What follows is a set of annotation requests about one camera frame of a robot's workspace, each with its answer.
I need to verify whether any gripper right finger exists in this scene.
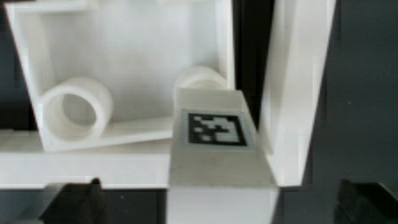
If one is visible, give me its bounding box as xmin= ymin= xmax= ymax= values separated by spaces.
xmin=334 ymin=179 xmax=398 ymax=224

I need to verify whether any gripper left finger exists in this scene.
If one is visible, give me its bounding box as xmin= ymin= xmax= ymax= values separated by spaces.
xmin=16 ymin=177 xmax=112 ymax=224

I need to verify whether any white chair seat part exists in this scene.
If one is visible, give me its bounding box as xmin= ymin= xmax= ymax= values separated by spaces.
xmin=5 ymin=0 xmax=234 ymax=152

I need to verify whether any white boundary fence frame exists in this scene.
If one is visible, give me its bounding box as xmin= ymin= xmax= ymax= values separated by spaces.
xmin=0 ymin=0 xmax=335 ymax=189

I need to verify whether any white chair leg with tag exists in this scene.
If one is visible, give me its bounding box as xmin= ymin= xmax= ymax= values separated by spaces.
xmin=167 ymin=88 xmax=279 ymax=224

